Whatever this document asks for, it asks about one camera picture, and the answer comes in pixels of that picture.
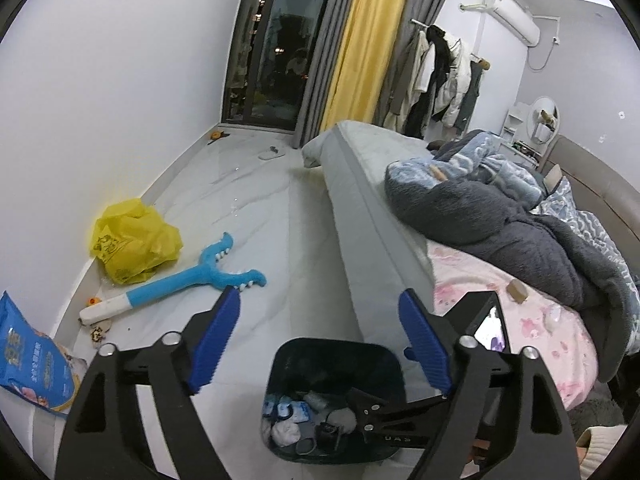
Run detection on blue printed bag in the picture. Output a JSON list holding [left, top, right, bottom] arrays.
[[0, 290, 83, 413]]

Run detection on blue white crumpled wrapper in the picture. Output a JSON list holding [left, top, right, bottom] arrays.
[[264, 394, 311, 423]]

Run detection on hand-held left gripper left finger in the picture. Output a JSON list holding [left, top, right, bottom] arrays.
[[54, 285, 242, 480]]

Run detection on black white packet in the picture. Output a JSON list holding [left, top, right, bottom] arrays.
[[315, 422, 349, 448]]

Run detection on blue forked plastic toy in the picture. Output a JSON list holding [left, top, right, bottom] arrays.
[[79, 231, 267, 325]]

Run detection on light blue patterned quilt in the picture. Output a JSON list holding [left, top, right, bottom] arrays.
[[530, 175, 640, 286]]

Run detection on yellow plastic bag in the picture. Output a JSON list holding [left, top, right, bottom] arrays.
[[89, 199, 183, 285]]

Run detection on blue cloud print blanket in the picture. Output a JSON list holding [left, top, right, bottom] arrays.
[[385, 130, 546, 211]]

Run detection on dark glass balcony door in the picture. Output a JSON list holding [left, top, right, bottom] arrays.
[[220, 0, 343, 133]]

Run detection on white puffer jacket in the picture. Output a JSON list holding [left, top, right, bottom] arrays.
[[432, 35, 473, 133]]

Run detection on black hanging garment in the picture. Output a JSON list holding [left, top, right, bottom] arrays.
[[405, 25, 451, 138]]

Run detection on grey bed mattress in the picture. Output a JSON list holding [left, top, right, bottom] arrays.
[[301, 120, 441, 401]]

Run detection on black trash bin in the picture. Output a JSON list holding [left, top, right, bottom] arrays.
[[260, 337, 406, 463]]

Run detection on yellow curtain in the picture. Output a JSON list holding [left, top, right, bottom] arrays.
[[320, 0, 416, 133]]

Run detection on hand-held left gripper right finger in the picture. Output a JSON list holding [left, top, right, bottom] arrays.
[[397, 287, 583, 480]]

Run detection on round vanity mirror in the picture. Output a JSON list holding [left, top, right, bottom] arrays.
[[527, 96, 560, 148]]

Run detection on white tissue wad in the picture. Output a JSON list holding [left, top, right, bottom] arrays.
[[270, 420, 302, 449], [542, 305, 564, 336]]

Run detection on beige padded headboard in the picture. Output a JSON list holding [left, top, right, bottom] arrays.
[[537, 135, 640, 256]]

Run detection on beige hanging coat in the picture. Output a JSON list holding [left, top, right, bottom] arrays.
[[385, 30, 436, 131]]

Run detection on white vanity shelf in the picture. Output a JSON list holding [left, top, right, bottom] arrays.
[[500, 102, 543, 171]]

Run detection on pink printed bedsheet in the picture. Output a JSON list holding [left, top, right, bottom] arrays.
[[425, 240, 601, 411]]

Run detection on grey curtain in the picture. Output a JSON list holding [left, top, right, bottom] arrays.
[[295, 0, 363, 148]]

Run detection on person's right forearm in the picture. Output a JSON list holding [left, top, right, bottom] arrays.
[[575, 425, 628, 480]]

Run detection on dark grey hanging pants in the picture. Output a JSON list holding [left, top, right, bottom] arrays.
[[455, 60, 486, 131]]

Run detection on beige pillow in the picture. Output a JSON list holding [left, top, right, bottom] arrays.
[[542, 167, 564, 196]]

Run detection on white air conditioner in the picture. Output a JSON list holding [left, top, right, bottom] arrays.
[[460, 0, 542, 47]]

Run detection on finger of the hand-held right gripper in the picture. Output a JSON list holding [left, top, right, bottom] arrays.
[[434, 290, 512, 358], [346, 387, 453, 434]]

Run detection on dark grey fleece blanket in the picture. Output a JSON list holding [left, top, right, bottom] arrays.
[[385, 160, 640, 383]]

